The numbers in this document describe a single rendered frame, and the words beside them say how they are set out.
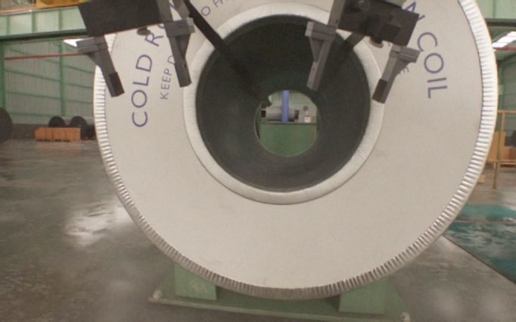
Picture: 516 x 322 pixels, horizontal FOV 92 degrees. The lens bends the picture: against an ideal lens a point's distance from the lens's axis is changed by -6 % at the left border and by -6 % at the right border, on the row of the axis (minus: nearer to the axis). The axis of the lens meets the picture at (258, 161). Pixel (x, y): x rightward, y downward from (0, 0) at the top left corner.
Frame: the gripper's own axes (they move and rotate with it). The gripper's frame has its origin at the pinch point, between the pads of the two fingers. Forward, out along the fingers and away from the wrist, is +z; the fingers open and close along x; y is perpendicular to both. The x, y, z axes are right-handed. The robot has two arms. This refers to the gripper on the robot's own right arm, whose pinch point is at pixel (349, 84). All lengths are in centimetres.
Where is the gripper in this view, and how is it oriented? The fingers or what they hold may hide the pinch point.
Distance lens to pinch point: 51.3
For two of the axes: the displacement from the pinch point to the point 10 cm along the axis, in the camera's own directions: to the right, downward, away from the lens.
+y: 1.2, 4.9, -8.6
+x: 9.7, 1.1, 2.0
